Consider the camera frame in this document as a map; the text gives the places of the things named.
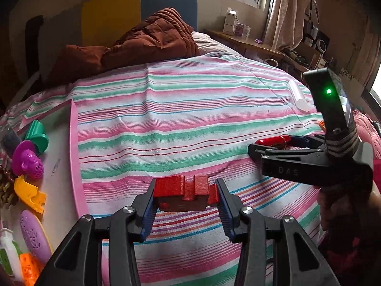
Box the red metal block toy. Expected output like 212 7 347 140
153 176 220 212

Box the green plastic stamp toy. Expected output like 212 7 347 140
24 119 49 156

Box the person's right hand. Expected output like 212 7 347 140
317 185 380 238

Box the orange hair claw clip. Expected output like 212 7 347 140
318 120 326 132

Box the white cylindrical tube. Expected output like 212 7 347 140
288 80 311 112

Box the pink pillow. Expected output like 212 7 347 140
354 109 381 159

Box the purple oval embossed case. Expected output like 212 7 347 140
19 210 53 265

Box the orange perforated plastic toy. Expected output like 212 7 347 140
19 253 45 286

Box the striped pink green bedsheet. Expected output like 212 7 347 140
0 54 328 286

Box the white green plug device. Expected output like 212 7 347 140
1 228 23 283

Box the pink white shallow tray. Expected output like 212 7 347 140
0 99 90 256

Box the yellow-orange plastic punch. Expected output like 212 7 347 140
14 175 46 215

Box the brown wooden peg massager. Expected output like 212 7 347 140
0 166 19 209

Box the wooden bedside table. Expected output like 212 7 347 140
204 29 309 72

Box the magenta plastic punch toy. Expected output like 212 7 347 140
12 140 44 180

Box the beige window curtain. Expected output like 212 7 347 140
264 0 307 51

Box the pink transparent container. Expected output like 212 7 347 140
234 22 251 37

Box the white box on table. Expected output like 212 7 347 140
223 7 238 36

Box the dark grey cylindrical jar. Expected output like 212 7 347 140
1 125 21 159

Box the rust brown quilt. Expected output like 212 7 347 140
47 7 200 86

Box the grey yellow blue headboard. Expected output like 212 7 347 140
9 0 198 77

